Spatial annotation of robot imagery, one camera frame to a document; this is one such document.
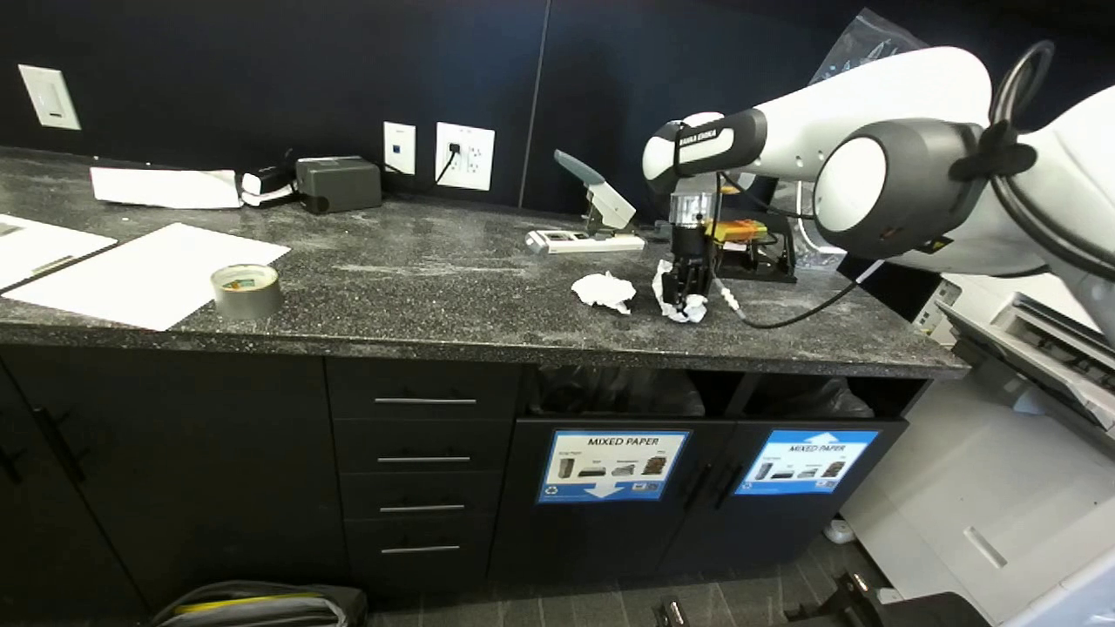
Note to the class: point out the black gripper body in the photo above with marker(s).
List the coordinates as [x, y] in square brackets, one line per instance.
[687, 221]

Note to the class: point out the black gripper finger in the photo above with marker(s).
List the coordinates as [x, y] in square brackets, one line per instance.
[700, 275]
[675, 283]

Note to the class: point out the tissue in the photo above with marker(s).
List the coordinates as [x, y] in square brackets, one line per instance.
[603, 289]
[692, 312]

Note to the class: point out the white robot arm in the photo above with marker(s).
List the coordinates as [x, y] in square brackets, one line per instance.
[923, 158]

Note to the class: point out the right black bin door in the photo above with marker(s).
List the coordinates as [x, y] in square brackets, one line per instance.
[723, 534]

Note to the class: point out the black bin door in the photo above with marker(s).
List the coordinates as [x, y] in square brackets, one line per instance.
[577, 545]
[723, 534]

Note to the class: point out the left black bin door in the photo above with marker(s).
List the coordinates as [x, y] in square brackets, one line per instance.
[577, 545]

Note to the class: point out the large white stapler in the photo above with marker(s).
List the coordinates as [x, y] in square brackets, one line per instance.
[603, 225]

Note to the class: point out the right mixed paper sign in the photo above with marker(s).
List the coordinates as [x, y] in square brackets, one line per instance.
[804, 462]

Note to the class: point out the clear plastic bag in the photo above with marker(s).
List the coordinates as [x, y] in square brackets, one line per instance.
[871, 36]

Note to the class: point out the black drawer unit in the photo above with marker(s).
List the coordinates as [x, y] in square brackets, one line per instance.
[421, 455]

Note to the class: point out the black box device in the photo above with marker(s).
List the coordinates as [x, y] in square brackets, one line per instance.
[340, 183]

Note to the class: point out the white office printer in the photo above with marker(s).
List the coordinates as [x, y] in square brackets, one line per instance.
[1003, 487]

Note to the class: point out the roll of tape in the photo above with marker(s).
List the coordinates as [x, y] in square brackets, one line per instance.
[247, 288]

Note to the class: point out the white paper sheet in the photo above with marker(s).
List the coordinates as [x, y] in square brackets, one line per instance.
[152, 279]

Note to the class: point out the folded white paper back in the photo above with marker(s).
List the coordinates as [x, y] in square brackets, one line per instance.
[166, 188]

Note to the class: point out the black cabinet door left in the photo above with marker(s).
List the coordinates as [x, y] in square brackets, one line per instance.
[197, 463]

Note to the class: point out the white paper stack left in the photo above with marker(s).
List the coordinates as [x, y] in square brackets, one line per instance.
[34, 249]

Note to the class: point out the orange yellow wrist camera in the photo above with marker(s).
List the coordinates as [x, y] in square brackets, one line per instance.
[742, 231]

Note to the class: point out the white wall outlet plate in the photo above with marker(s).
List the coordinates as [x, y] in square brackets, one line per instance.
[465, 158]

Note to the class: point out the white wall switch plate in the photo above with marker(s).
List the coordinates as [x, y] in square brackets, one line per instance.
[401, 146]

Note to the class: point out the white wall plate left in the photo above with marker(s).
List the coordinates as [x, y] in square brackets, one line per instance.
[49, 96]

